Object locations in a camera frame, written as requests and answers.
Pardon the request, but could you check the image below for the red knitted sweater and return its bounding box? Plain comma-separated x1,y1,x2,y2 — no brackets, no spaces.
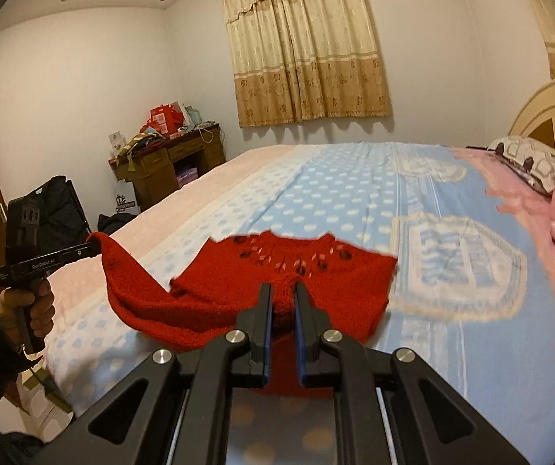
89,231,397,398

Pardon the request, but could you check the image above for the person's left hand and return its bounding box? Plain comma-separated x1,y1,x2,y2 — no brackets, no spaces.
0,279,56,348

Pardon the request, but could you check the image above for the black bag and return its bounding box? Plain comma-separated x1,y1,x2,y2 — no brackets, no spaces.
27,175,91,252

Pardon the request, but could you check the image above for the brown wooden desk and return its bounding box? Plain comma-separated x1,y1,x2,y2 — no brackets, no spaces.
109,124,226,211

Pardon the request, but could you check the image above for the red gift bag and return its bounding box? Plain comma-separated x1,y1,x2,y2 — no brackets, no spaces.
150,105,184,138

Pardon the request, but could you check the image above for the blue polka dot bed blanket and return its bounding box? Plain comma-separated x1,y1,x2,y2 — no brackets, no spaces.
15,141,555,465

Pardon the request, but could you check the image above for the grey patterned pillow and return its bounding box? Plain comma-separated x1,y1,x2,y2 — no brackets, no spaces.
486,136,555,197

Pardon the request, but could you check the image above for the beige patterned curtain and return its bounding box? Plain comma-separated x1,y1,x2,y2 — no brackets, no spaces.
222,0,392,128

